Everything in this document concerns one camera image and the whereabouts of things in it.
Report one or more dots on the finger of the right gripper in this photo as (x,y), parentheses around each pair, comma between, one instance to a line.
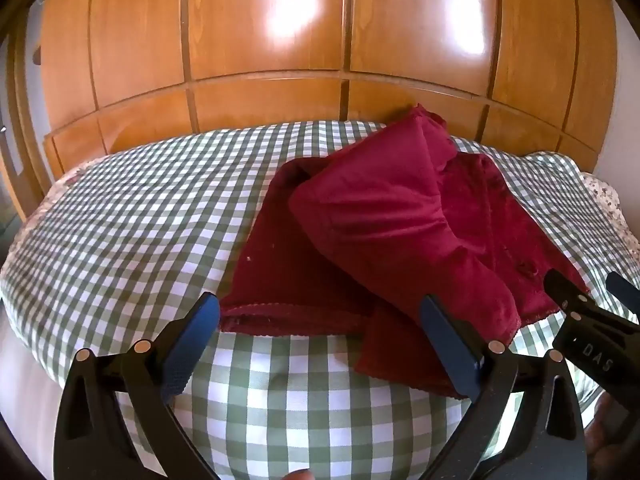
(624,292)
(575,304)

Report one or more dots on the wooden door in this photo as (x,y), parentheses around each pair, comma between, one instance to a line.
(25,172)

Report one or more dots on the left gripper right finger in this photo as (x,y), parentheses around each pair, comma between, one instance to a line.
(524,420)

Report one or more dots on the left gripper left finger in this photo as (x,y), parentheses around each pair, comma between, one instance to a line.
(91,438)

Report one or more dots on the wooden wardrobe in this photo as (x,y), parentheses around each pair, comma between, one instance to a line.
(518,75)

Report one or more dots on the dark red sweater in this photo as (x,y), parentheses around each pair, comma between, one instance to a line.
(351,243)

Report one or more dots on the green checkered bedspread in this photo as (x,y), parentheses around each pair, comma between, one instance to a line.
(126,243)

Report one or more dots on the floral bed sheet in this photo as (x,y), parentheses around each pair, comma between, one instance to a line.
(607,198)

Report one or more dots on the left hand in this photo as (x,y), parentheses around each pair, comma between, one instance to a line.
(301,474)

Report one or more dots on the right hand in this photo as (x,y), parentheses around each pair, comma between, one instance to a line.
(612,441)

